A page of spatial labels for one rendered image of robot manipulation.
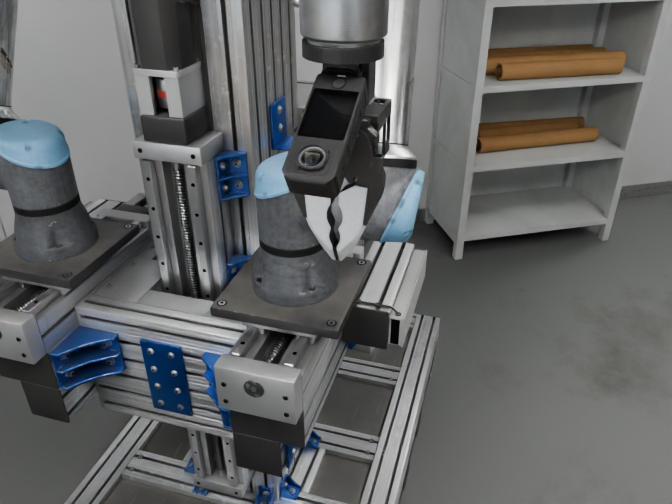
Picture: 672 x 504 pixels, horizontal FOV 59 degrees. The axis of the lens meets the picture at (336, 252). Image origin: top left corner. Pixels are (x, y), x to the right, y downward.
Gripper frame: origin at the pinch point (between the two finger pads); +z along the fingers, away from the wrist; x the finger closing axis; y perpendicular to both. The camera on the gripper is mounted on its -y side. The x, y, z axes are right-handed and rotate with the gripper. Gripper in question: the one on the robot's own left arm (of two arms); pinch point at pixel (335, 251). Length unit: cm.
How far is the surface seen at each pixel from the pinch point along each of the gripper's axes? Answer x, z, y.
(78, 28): 168, 18, 178
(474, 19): 6, 15, 230
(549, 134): -36, 73, 261
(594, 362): -62, 132, 158
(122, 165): 162, 82, 181
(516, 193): -25, 118, 284
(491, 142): -8, 74, 243
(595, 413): -61, 132, 129
